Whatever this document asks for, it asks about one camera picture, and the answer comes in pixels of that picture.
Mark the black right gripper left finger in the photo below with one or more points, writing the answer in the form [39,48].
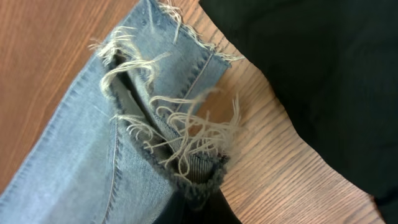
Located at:
[174,211]

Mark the light blue denim jeans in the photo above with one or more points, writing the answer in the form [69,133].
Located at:
[126,135]

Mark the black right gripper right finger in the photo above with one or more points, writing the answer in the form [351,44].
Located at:
[218,211]

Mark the black garment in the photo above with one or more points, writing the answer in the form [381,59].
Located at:
[333,66]

